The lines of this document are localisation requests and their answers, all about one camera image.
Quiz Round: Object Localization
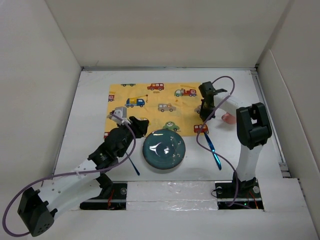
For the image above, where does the blue metal knife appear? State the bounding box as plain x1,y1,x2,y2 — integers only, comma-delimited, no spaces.
204,132,222,171

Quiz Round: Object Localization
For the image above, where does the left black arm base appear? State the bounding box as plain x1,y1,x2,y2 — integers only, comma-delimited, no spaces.
79,174,128,211

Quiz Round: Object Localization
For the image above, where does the blue metal fork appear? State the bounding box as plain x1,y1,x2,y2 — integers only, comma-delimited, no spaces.
127,154,140,176

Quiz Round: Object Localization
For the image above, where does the purple cable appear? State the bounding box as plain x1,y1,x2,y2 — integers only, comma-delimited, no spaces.
195,75,239,208
2,112,137,237

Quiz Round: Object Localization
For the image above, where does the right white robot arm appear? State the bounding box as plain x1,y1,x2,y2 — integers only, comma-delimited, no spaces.
198,81,272,197

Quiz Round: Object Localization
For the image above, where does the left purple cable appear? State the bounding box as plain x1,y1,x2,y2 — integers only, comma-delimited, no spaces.
2,112,137,237

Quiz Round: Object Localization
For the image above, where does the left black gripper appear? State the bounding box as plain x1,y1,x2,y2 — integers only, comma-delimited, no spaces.
116,116,148,158

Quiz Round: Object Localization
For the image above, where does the teal ceramic plate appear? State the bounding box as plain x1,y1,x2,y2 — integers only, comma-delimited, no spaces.
142,129,186,171

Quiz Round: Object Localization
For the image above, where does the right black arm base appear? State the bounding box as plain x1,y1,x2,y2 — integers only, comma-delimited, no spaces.
211,178,264,210

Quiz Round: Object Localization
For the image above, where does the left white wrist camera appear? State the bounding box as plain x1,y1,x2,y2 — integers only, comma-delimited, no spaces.
109,106,131,125

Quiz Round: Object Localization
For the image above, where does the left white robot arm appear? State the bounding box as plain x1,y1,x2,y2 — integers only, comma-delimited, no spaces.
17,116,149,237

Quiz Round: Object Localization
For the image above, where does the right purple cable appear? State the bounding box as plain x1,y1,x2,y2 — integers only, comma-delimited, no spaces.
195,75,239,208

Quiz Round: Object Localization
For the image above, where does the yellow car print cloth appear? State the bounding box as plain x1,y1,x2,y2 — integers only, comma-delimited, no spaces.
104,82,203,137

